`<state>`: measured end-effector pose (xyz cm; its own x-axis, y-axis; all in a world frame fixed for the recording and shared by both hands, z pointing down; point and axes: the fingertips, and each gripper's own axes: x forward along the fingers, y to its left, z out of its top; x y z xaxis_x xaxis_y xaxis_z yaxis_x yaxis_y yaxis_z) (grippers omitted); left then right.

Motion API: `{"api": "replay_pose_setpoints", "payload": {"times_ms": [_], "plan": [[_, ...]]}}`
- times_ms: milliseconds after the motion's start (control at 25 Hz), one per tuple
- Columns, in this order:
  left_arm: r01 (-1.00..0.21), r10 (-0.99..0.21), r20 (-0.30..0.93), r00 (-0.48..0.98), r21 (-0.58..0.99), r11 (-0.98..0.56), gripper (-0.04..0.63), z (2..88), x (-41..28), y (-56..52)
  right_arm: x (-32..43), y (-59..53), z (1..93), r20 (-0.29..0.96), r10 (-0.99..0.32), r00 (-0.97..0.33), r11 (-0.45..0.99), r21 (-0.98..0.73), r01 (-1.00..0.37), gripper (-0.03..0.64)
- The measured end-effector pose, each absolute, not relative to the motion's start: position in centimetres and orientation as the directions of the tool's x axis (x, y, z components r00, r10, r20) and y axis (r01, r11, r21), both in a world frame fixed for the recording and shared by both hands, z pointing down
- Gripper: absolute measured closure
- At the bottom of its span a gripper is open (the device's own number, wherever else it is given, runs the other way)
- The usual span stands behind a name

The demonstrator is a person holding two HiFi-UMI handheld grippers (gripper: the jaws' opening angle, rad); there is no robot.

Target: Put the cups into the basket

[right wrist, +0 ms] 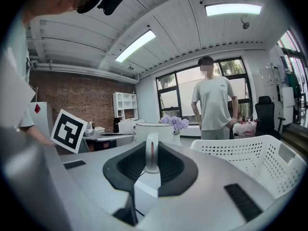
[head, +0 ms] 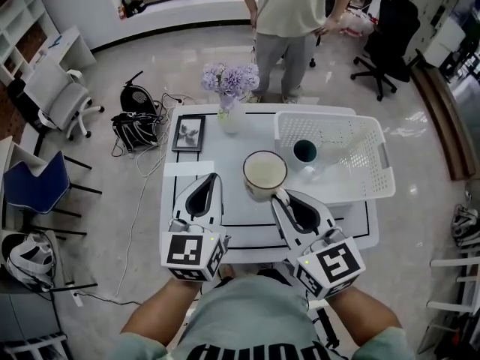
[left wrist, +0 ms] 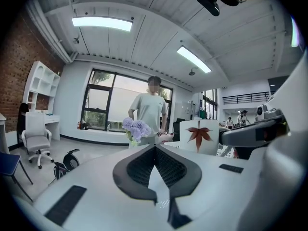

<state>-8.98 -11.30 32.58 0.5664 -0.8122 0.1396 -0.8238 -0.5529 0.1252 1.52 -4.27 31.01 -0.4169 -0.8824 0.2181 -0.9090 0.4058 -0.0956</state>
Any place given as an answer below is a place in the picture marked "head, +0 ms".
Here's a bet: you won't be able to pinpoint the white paper strip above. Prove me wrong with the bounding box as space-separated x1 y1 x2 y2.
163 160 215 178

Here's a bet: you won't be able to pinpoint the purple flowers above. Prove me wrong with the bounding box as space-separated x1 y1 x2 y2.
201 62 261 108

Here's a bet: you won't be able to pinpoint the white office chair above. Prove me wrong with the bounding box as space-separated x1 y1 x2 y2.
24 58 106 141

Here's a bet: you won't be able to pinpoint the black bag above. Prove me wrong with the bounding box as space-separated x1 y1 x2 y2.
125 0 147 17

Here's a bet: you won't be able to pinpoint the white cabinet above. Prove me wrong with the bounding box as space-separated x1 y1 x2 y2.
423 15 468 69

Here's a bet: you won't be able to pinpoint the person's black trousers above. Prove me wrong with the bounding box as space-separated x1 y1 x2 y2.
258 262 301 284

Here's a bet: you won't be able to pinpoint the white vase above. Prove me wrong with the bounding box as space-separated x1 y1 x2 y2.
217 95 247 134

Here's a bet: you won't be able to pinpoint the black picture frame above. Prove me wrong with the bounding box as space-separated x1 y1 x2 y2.
171 114 206 153

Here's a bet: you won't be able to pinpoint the blue chair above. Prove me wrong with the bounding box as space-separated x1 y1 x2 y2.
2 150 103 236

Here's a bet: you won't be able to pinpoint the grey cabinet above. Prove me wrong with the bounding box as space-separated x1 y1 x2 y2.
0 292 63 343

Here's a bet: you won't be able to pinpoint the white plastic laundry basket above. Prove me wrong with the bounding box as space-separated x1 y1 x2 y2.
273 110 398 206

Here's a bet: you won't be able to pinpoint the white VR headset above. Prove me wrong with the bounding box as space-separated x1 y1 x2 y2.
5 232 56 288

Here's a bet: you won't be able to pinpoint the white shelf unit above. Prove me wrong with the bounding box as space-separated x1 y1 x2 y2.
0 0 61 86

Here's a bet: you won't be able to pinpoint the cream mug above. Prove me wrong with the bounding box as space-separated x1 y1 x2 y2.
242 150 292 206

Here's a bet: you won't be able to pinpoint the person's left forearm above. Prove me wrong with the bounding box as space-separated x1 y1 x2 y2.
119 277 206 347

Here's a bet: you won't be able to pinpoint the teal cup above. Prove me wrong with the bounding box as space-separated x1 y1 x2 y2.
292 139 319 172

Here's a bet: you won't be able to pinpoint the white metal rack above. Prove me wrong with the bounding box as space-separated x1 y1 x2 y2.
425 245 480 356

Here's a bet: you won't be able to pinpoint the white low shelf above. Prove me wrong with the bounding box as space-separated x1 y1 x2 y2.
0 331 72 360

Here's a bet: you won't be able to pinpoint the clear wine glass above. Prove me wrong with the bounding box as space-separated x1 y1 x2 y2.
301 142 348 183

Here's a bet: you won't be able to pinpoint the black white headset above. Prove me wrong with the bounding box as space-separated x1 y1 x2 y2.
449 203 480 249

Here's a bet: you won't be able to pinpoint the person in white t-shirt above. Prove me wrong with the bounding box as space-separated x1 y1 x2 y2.
108 274 416 360

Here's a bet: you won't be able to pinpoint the white desk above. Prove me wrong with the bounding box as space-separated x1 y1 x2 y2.
33 25 98 73

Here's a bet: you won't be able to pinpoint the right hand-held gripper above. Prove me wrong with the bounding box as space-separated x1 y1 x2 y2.
270 188 367 299

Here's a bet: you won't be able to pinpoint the black office chair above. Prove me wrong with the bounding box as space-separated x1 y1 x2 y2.
350 0 431 103

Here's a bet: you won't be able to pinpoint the white cable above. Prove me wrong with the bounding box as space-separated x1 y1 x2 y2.
112 151 170 303

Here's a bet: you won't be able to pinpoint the person's right forearm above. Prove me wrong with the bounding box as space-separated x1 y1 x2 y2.
329 285 404 348

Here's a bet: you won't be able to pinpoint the white red plastic bag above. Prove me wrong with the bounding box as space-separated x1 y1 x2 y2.
337 8 376 37

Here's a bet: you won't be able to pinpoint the brown wooden step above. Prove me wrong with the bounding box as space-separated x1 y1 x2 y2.
410 65 477 182

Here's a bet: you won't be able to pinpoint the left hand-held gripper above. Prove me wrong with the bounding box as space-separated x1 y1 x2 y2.
160 172 230 283

